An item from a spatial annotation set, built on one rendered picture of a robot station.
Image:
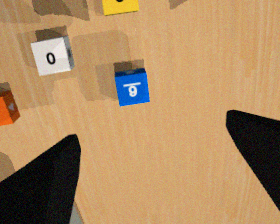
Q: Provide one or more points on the blue block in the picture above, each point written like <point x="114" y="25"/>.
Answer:
<point x="132" y="86"/>

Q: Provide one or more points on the orange block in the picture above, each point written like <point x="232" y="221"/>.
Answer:
<point x="9" y="112"/>

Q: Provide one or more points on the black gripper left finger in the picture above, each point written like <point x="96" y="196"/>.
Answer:
<point x="43" y="191"/>

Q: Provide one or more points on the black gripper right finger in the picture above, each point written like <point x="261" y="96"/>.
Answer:
<point x="258" y="140"/>

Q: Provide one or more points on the yellow block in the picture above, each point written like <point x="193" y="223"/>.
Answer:
<point x="116" y="7"/>

